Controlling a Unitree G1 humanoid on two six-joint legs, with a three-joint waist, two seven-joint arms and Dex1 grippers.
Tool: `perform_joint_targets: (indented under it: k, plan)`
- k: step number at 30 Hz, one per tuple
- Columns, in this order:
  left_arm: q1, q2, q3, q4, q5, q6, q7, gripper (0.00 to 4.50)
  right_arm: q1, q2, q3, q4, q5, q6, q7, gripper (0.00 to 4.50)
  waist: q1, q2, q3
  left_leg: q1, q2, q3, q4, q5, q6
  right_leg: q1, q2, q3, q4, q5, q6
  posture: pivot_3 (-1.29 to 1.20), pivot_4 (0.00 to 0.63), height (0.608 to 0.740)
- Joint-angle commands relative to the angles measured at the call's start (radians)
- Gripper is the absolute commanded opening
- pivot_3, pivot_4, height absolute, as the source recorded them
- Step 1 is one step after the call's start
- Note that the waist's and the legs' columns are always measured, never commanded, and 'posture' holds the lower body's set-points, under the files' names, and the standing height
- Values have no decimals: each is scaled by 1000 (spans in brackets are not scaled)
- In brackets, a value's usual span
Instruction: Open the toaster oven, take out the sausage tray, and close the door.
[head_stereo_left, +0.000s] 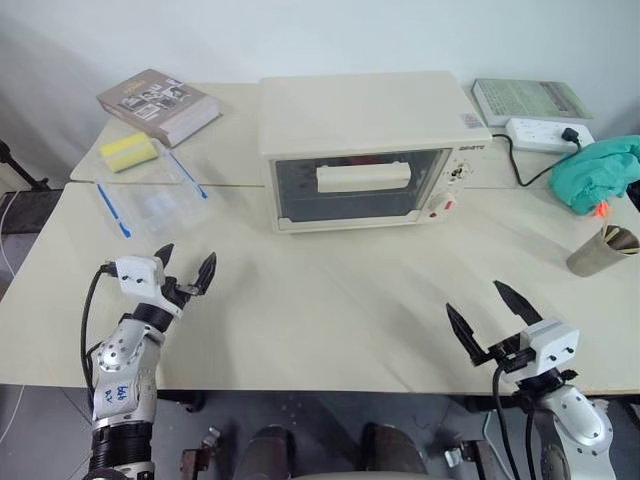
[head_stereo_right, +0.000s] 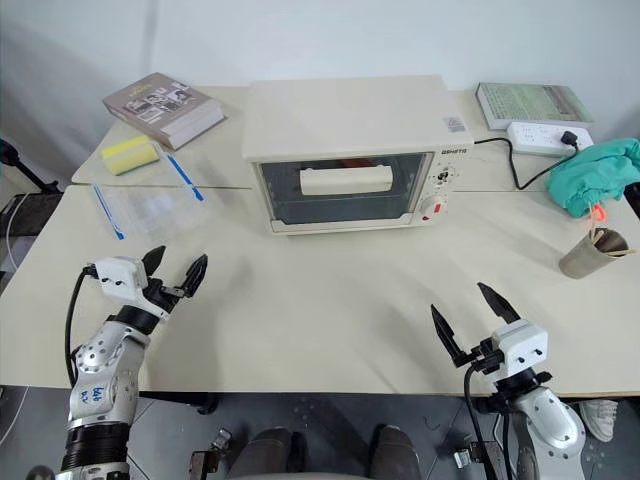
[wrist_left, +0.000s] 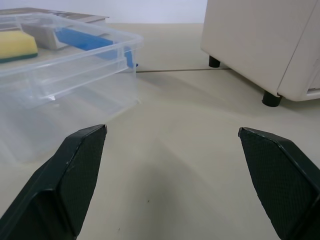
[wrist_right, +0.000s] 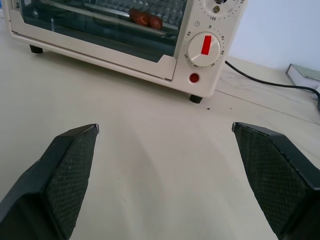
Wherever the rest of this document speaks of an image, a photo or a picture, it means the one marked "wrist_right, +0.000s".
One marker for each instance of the green white book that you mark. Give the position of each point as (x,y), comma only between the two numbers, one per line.
(303,75)

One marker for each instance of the red indicator light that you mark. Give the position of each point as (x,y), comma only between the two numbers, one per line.
(194,78)

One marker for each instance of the timer knob with red mark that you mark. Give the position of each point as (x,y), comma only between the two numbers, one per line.
(204,49)

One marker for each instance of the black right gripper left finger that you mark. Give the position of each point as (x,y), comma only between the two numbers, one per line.
(57,180)

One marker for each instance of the metal oven rack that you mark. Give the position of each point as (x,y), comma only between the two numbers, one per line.
(110,18)

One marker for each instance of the brown sausage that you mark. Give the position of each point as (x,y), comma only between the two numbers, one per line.
(145,18)

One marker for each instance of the glass oven door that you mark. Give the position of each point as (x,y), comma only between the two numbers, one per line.
(100,32)

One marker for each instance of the cream toaster oven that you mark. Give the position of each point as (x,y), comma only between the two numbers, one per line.
(120,42)

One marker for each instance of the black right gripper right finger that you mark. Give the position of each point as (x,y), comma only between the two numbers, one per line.
(275,180)

